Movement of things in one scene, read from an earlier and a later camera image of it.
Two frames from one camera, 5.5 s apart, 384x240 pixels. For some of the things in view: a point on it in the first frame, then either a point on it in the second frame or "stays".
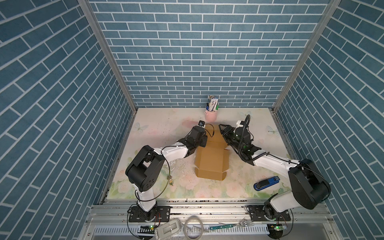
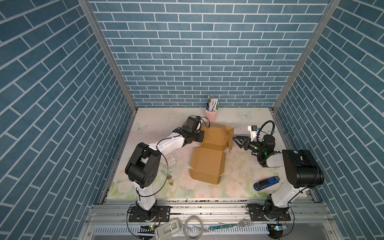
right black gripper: [227, 132] -> [247, 142]
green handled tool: [219, 227] stays
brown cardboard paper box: [212, 161] stays
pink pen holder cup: [211, 116] stays
